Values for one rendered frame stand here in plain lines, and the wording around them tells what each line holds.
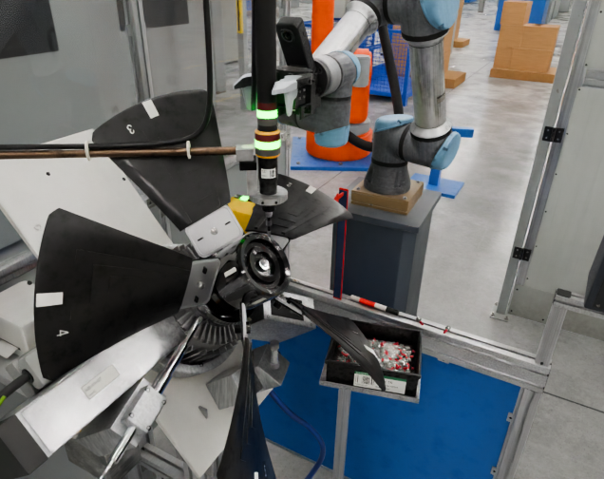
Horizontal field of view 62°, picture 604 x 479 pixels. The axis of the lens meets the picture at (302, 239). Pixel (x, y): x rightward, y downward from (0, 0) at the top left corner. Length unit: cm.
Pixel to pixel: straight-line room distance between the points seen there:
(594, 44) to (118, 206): 202
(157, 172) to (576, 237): 220
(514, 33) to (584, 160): 752
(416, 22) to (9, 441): 113
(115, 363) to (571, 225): 227
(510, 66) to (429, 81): 870
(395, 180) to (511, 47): 857
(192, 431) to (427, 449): 83
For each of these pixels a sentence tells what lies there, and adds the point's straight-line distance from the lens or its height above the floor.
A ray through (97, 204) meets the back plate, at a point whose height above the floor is 125.
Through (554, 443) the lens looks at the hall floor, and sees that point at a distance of 240.
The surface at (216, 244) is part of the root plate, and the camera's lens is 90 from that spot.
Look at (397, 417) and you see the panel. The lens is 160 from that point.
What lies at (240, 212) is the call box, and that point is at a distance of 140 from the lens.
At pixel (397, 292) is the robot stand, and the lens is 166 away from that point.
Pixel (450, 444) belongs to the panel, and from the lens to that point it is 160.
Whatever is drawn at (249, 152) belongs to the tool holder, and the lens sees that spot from 87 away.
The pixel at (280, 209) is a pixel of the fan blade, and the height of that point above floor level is 122.
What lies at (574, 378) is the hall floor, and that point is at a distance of 274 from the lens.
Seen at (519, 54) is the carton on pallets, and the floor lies 40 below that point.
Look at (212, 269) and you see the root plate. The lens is 84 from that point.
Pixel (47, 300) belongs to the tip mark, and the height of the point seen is 129.
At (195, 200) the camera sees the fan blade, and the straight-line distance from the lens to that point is 90.
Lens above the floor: 167
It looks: 29 degrees down
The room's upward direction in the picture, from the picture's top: 1 degrees clockwise
